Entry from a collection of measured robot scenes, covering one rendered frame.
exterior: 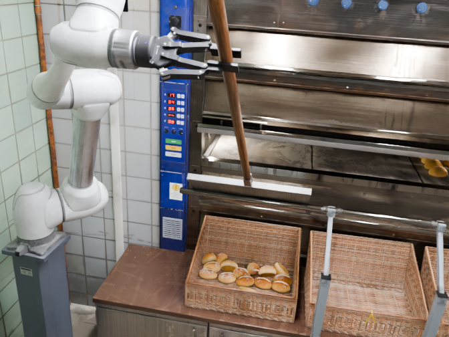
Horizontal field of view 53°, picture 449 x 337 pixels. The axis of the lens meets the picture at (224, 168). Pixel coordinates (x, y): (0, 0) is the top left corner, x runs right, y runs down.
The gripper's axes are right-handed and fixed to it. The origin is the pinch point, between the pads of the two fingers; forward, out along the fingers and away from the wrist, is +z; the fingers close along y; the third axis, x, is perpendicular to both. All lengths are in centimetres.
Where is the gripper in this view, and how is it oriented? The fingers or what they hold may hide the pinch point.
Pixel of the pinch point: (224, 59)
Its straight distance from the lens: 103.9
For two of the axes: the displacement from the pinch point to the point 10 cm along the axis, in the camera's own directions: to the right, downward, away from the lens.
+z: 9.8, 1.3, -1.4
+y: -1.7, 9.4, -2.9
